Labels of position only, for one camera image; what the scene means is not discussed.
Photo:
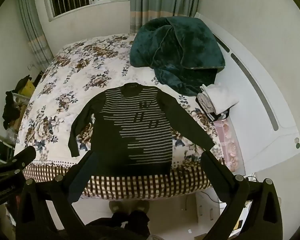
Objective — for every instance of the white bed headboard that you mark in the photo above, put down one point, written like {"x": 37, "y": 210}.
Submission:
{"x": 265, "y": 110}

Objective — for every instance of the patterned folded clothes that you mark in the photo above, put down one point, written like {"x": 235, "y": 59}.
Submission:
{"x": 210, "y": 111}

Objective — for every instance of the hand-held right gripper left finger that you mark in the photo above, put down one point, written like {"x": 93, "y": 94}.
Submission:
{"x": 83, "y": 173}

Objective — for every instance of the pink floral pillow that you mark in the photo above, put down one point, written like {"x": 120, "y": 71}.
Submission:
{"x": 228, "y": 145}

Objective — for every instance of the white folded cloth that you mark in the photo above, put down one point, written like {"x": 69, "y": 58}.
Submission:
{"x": 221, "y": 98}

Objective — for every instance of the dark green plush blanket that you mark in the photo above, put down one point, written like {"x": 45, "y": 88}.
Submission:
{"x": 180, "y": 52}

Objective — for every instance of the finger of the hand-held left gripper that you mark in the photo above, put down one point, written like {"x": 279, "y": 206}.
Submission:
{"x": 20, "y": 158}

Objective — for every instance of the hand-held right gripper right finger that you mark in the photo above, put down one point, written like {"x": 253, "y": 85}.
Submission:
{"x": 216, "y": 173}

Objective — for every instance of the black cloth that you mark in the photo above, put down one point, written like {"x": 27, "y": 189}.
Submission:
{"x": 10, "y": 107}

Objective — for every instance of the dark green cloth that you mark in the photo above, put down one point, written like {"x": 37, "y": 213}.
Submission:
{"x": 140, "y": 130}

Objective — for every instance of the floral bed blanket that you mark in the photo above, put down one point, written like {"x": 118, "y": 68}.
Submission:
{"x": 72, "y": 80}

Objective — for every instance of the grey-green curtain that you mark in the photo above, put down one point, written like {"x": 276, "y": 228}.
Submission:
{"x": 162, "y": 0}
{"x": 36, "y": 35}

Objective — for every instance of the yellow box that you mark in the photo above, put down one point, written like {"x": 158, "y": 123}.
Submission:
{"x": 27, "y": 87}

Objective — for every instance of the person's legs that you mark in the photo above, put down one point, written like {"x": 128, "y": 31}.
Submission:
{"x": 122, "y": 223}

